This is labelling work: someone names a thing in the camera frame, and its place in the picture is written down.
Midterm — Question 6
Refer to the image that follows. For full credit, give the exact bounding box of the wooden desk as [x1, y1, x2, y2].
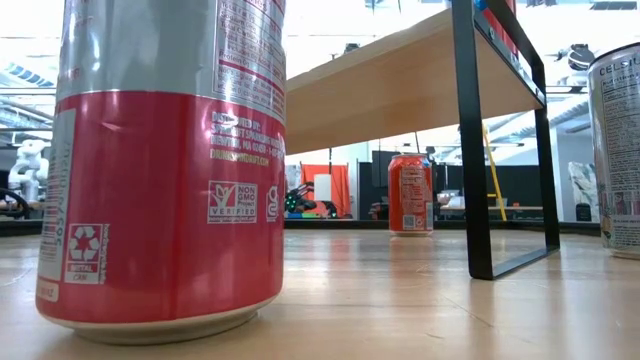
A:
[438, 203, 544, 213]

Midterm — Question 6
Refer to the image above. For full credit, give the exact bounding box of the black curved cable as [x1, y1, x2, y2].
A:
[0, 187, 30, 220]

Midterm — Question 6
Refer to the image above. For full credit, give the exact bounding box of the wooden shelf with black legs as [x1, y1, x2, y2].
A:
[284, 0, 562, 281]

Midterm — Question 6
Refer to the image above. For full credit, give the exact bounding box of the silver red Spindrift can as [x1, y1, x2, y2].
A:
[34, 0, 288, 347]

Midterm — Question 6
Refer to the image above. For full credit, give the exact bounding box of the orange cloth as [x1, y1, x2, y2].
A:
[299, 163, 353, 219]

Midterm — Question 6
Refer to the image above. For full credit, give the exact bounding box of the white paper sheet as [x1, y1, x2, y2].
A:
[313, 173, 333, 203]

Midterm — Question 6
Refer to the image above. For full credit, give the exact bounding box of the yellow cable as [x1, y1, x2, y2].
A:
[480, 122, 508, 223]

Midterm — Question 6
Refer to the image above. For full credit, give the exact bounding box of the black round ceiling fixture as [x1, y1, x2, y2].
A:
[555, 43, 597, 72]

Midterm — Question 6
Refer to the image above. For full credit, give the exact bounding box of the black partition wall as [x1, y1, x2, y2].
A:
[432, 163, 544, 222]

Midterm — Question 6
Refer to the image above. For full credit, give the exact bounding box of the black cabinet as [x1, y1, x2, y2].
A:
[356, 149, 437, 221]

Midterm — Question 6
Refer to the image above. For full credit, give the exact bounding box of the striped ceiling duct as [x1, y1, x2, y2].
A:
[0, 62, 55, 90]

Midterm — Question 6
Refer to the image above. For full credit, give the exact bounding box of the white Celsius slim can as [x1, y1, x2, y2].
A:
[587, 42, 640, 262]

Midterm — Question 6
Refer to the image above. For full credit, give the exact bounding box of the white wrapped object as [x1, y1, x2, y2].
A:
[568, 160, 600, 223]

